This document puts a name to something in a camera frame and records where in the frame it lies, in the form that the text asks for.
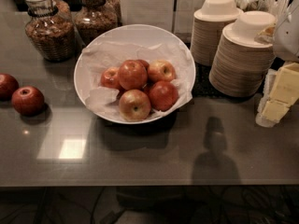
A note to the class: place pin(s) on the stack of paper bowls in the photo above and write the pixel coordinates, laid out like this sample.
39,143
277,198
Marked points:
241,63
208,22

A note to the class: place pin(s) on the left glass granola jar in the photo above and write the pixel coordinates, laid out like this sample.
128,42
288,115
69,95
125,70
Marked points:
51,32

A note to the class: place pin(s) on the white paper liner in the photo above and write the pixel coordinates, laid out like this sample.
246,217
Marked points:
96,58

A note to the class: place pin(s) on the front yellow-red apple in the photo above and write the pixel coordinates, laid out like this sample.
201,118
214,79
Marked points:
134,105

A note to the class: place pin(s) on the right upper yellow-red apple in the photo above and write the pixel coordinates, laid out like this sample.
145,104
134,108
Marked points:
161,70

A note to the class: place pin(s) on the hidden back red apple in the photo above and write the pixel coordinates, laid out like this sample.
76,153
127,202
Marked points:
145,63

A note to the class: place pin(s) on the left red apple in bowl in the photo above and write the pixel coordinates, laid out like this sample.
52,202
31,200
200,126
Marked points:
110,78

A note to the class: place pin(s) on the front stack of paper bowls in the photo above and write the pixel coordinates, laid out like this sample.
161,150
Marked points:
241,63

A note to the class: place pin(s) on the top centre red apple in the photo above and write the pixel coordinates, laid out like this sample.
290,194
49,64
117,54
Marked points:
132,75

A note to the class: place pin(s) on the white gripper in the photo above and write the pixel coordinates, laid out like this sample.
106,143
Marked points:
288,37

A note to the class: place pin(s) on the right lower red apple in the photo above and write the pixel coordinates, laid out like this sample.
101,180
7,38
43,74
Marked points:
163,95

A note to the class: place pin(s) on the right glass granola jar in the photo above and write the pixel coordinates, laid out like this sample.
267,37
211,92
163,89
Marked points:
95,18

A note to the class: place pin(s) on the white bowl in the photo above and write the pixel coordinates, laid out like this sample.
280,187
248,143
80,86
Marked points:
135,41

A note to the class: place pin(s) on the dark red apple at edge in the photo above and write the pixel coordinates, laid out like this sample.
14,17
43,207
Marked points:
8,84

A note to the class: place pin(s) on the dark red apple on table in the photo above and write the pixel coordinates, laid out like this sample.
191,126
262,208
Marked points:
28,101

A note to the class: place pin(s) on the glass granola jar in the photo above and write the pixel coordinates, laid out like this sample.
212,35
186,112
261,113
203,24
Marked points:
51,32
95,18

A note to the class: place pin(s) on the yellow-red apple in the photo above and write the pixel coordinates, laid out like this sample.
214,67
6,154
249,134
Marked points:
134,105
161,70

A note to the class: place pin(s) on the rear stack of paper bowls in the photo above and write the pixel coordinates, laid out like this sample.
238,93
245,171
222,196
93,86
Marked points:
208,22

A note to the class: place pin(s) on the left white paper sign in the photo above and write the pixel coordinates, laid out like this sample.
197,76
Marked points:
152,12

